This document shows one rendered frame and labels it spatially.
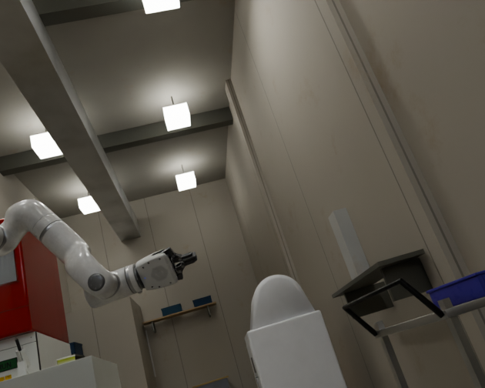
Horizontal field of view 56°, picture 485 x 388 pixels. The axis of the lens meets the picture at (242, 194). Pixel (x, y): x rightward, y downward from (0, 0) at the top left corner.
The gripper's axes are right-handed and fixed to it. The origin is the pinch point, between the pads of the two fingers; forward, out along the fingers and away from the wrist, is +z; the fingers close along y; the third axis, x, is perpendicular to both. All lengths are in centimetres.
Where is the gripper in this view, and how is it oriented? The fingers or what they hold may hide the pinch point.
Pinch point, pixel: (189, 258)
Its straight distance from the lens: 135.8
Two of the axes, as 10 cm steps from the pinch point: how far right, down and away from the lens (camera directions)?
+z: 9.4, -3.4, 0.2
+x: -1.2, -3.0, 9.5
